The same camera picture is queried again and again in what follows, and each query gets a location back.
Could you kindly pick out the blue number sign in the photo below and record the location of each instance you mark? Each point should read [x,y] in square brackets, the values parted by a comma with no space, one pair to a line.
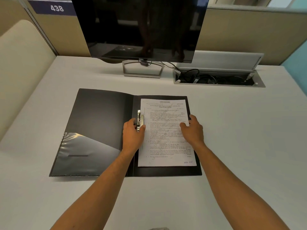
[48,8]

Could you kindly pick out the black computer monitor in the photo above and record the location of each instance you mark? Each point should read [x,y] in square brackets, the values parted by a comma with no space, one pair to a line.
[139,26]

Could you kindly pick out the beige cubicle partition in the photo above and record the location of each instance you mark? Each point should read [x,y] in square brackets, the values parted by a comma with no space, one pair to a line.
[239,33]

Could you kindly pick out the person's left forearm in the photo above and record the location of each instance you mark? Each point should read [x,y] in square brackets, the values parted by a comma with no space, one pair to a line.
[100,189]

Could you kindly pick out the person's right thumb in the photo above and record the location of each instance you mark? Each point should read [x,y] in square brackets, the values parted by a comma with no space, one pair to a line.
[184,125]

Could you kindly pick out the person's left thumb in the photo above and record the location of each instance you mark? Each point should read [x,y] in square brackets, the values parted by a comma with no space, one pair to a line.
[141,128]

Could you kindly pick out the teal partition panel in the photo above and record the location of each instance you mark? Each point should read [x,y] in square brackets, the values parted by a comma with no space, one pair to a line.
[297,69]

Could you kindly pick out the printed white paper sheet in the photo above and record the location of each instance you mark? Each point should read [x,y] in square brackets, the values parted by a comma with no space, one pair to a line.
[165,146]

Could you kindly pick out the cream padded side panel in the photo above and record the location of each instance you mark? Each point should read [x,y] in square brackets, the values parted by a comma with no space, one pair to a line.
[21,69]

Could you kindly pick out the person's left hand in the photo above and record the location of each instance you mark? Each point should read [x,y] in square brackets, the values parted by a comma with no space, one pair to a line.
[132,137]

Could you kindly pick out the person's right forearm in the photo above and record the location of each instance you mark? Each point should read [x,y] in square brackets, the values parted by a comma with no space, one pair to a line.
[230,189]

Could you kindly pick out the person's right hand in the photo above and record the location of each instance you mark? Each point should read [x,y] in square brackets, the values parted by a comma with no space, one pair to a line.
[194,135]

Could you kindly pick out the silver monitor stand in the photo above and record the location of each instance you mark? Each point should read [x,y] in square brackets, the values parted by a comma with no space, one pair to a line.
[126,69]

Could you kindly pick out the black document folder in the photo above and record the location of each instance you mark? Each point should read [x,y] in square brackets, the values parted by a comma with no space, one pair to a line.
[96,112]

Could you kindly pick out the metal folder clip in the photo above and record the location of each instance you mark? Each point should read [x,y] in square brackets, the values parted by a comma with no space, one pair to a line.
[139,116]

